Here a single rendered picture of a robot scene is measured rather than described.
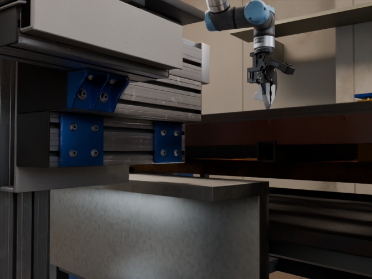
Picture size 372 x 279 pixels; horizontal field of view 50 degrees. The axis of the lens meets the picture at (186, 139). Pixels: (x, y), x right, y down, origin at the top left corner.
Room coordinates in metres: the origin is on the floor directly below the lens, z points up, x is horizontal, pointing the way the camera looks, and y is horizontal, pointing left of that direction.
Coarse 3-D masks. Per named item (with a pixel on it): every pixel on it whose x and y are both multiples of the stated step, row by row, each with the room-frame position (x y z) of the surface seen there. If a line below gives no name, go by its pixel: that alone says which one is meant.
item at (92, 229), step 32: (64, 192) 1.54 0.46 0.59; (96, 192) 1.39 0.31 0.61; (128, 192) 1.26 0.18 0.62; (64, 224) 1.54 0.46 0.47; (96, 224) 1.39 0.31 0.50; (128, 224) 1.26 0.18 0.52; (160, 224) 1.15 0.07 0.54; (192, 224) 1.06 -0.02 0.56; (224, 224) 0.99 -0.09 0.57; (256, 224) 0.92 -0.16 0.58; (64, 256) 1.54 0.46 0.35; (96, 256) 1.38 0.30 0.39; (128, 256) 1.26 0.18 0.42; (160, 256) 1.15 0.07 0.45; (192, 256) 1.06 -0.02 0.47; (224, 256) 0.99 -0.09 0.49; (256, 256) 0.92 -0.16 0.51
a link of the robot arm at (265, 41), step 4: (260, 36) 1.41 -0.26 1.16; (264, 36) 1.41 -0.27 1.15; (268, 36) 1.41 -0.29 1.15; (256, 40) 1.41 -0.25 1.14; (260, 40) 1.41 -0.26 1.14; (264, 40) 1.41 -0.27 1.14; (268, 40) 1.41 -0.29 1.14; (272, 40) 1.41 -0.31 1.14; (256, 44) 1.42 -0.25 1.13; (260, 44) 1.41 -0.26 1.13; (264, 44) 1.41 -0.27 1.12; (268, 44) 1.41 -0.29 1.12; (272, 44) 1.41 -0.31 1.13; (256, 48) 1.43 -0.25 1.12; (272, 48) 1.42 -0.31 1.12
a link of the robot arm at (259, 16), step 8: (256, 0) 1.30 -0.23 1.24; (240, 8) 1.34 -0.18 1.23; (248, 8) 1.30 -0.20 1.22; (256, 8) 1.29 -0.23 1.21; (264, 8) 1.29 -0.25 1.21; (240, 16) 1.33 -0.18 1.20; (248, 16) 1.31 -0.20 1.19; (256, 16) 1.29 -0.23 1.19; (264, 16) 1.30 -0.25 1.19; (240, 24) 1.35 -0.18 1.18; (248, 24) 1.35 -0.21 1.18; (256, 24) 1.33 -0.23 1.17; (264, 24) 1.35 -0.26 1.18
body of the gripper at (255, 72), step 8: (264, 48) 1.41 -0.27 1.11; (256, 56) 1.45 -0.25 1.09; (264, 56) 1.42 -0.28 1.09; (256, 64) 1.45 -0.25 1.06; (264, 64) 1.42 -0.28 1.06; (248, 72) 1.45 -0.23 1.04; (256, 72) 1.43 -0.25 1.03; (264, 72) 1.42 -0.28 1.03; (272, 72) 1.43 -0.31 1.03; (248, 80) 1.45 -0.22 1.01; (256, 80) 1.43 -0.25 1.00; (272, 80) 1.43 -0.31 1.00
